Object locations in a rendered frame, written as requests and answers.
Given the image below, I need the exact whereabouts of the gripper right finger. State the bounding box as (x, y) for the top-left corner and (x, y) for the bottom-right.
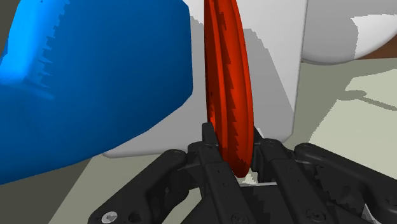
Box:
(250, 126), (397, 224)

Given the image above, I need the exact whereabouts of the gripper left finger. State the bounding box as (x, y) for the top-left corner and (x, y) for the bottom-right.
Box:
(88, 122), (256, 224)

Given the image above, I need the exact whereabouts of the red plate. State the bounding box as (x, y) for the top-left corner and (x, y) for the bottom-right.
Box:
(204, 0), (254, 179)

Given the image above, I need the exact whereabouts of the white toilet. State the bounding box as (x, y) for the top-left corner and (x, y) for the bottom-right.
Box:
(102, 0), (397, 159)

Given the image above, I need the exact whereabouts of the blue blocky object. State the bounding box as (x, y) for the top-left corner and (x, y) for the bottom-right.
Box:
(0, 0), (194, 186)

